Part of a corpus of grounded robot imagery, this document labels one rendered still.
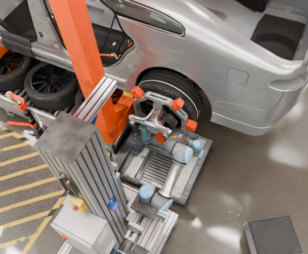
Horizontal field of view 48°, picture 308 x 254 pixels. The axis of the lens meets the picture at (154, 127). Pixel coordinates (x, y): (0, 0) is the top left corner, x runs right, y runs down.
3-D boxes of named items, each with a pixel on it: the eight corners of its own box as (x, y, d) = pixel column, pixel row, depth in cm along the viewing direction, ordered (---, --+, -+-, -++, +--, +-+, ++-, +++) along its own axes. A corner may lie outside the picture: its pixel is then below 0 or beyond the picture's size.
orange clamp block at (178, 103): (179, 105, 309) (185, 101, 302) (176, 111, 306) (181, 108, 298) (173, 100, 308) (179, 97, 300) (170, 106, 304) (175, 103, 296)
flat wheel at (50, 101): (24, 111, 416) (16, 99, 396) (37, 70, 452) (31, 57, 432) (78, 112, 410) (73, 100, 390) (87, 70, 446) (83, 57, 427)
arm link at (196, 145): (187, 142, 292) (186, 149, 301) (199, 148, 289) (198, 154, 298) (191, 135, 296) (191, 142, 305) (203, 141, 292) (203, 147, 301)
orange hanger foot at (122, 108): (144, 97, 384) (141, 76, 355) (121, 134, 359) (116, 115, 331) (130, 92, 389) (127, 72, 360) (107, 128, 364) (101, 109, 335)
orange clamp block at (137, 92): (145, 91, 318) (138, 85, 315) (141, 98, 314) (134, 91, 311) (140, 93, 324) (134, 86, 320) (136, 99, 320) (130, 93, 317)
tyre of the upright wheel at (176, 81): (187, 123, 374) (216, 96, 316) (178, 140, 363) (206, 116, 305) (135, 90, 369) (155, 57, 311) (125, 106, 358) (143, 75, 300)
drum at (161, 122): (168, 118, 335) (168, 110, 323) (159, 135, 325) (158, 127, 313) (155, 114, 339) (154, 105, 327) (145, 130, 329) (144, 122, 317)
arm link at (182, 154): (153, 202, 277) (179, 140, 267) (169, 211, 272) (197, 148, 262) (147, 205, 266) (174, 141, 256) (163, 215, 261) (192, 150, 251)
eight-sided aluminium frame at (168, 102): (187, 137, 346) (188, 104, 300) (184, 142, 342) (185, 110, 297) (139, 119, 361) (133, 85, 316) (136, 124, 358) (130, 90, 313)
